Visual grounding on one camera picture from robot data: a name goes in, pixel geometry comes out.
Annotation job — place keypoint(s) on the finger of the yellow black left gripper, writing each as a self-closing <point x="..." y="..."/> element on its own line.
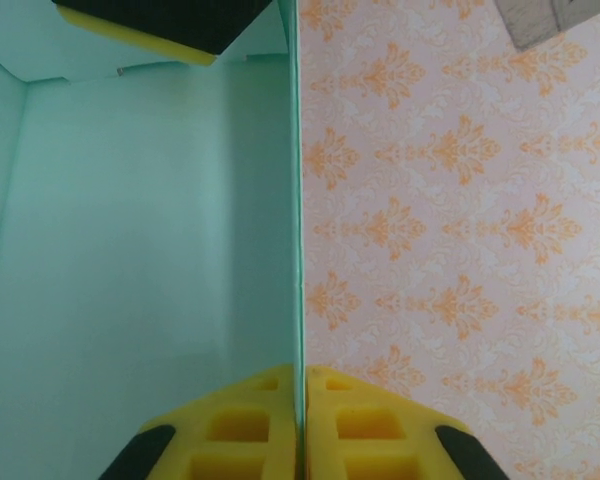
<point x="170" y="20"/>

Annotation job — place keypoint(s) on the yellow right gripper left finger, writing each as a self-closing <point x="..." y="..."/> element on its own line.
<point x="230" y="450"/>

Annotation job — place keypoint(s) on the teal and white paper box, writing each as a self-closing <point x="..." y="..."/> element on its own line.
<point x="140" y="215"/>

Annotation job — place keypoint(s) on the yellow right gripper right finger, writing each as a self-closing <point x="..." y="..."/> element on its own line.
<point x="365" y="450"/>

